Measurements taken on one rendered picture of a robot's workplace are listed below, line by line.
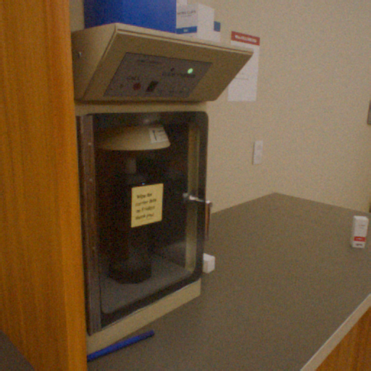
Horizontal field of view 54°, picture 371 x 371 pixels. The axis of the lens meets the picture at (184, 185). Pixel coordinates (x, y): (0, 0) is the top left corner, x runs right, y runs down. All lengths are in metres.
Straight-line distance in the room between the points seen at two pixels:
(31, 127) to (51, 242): 0.16
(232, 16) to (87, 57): 1.11
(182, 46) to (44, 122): 0.24
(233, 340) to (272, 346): 0.08
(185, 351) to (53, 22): 0.60
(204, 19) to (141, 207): 0.35
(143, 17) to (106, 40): 0.06
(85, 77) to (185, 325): 0.54
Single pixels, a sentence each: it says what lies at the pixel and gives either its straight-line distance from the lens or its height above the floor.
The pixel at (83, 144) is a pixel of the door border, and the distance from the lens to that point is 0.60.
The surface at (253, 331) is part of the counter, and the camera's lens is 0.84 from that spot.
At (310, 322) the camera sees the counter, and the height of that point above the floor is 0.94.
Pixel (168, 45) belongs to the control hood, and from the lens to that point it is 0.58.
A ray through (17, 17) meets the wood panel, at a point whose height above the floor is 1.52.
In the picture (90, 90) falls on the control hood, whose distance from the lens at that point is 0.58.
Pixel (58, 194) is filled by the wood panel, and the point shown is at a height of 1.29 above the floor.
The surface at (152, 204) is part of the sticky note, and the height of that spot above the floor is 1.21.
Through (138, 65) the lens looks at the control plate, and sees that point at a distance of 0.58.
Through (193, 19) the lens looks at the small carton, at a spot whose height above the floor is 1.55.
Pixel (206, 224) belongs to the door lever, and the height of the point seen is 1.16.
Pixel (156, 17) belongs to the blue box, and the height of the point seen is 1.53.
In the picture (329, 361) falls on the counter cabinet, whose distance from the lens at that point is 1.03.
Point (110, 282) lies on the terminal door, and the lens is 0.71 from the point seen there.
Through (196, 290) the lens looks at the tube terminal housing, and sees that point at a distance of 0.93.
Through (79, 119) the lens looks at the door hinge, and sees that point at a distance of 0.60.
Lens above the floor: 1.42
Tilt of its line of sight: 14 degrees down
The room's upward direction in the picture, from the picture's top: 1 degrees clockwise
